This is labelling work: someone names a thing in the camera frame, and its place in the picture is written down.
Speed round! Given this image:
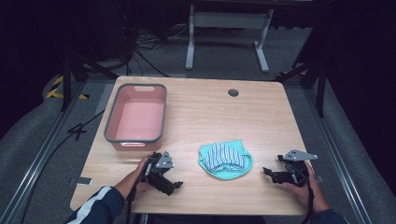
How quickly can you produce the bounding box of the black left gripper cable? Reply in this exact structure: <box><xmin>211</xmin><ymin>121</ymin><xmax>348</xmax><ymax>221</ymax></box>
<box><xmin>125</xmin><ymin>160</ymin><xmax>152</xmax><ymax>224</ymax></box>

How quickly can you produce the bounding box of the pink basket with grey rim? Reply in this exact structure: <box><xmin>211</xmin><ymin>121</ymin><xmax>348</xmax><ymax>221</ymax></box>
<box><xmin>103</xmin><ymin>83</ymin><xmax>168</xmax><ymax>152</ymax></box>

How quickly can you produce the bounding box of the grey tape piece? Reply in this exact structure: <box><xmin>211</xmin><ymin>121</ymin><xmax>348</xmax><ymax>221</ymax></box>
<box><xmin>68</xmin><ymin>176</ymin><xmax>93</xmax><ymax>187</ymax></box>

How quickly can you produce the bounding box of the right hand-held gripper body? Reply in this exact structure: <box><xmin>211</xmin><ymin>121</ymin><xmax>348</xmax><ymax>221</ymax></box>
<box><xmin>277</xmin><ymin>148</ymin><xmax>318</xmax><ymax>189</ymax></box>

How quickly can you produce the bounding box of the teal and striped cloth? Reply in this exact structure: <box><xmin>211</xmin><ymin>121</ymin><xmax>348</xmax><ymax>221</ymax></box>
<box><xmin>197</xmin><ymin>139</ymin><xmax>254</xmax><ymax>181</ymax></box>

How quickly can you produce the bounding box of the black metal stand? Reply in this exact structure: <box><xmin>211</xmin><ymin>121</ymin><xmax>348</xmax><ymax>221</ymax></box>
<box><xmin>60</xmin><ymin>50</ymin><xmax>120</xmax><ymax>112</ymax></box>
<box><xmin>273</xmin><ymin>57</ymin><xmax>327</xmax><ymax>119</ymax></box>

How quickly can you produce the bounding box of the aluminium floor rail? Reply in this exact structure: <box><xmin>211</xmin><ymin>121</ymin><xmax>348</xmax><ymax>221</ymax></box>
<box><xmin>0</xmin><ymin>79</ymin><xmax>89</xmax><ymax>224</ymax></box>
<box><xmin>302</xmin><ymin>87</ymin><xmax>373</xmax><ymax>224</ymax></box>

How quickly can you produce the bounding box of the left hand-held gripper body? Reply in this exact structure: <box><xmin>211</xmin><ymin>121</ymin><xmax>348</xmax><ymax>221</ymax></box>
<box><xmin>145</xmin><ymin>150</ymin><xmax>176</xmax><ymax>196</ymax></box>

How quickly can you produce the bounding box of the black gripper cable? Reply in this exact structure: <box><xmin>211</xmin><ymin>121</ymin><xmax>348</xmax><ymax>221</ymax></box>
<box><xmin>125</xmin><ymin>160</ymin><xmax>152</xmax><ymax>224</ymax></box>
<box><xmin>302</xmin><ymin>174</ymin><xmax>316</xmax><ymax>224</ymax></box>

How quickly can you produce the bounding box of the white metal desk frame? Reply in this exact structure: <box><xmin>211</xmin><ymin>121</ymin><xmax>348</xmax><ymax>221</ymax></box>
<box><xmin>185</xmin><ymin>4</ymin><xmax>276</xmax><ymax>74</ymax></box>

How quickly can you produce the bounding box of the person's right hand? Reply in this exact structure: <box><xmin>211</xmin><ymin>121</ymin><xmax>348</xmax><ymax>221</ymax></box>
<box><xmin>280</xmin><ymin>161</ymin><xmax>331</xmax><ymax>215</ymax></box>

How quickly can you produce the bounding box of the person's left hand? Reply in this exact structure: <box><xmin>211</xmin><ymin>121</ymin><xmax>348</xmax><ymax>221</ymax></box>
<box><xmin>134</xmin><ymin>155</ymin><xmax>156</xmax><ymax>194</ymax></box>

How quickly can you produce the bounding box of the long black floor cable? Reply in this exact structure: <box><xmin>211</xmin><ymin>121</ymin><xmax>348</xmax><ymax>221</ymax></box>
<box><xmin>18</xmin><ymin>109</ymin><xmax>106</xmax><ymax>224</ymax></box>

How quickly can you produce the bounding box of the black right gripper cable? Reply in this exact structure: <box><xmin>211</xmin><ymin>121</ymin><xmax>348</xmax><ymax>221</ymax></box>
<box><xmin>302</xmin><ymin>174</ymin><xmax>316</xmax><ymax>224</ymax></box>

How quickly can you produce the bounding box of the bundle of black floor cables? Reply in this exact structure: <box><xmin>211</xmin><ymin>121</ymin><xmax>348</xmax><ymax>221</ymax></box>
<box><xmin>122</xmin><ymin>18</ymin><xmax>191</xmax><ymax>78</ymax></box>

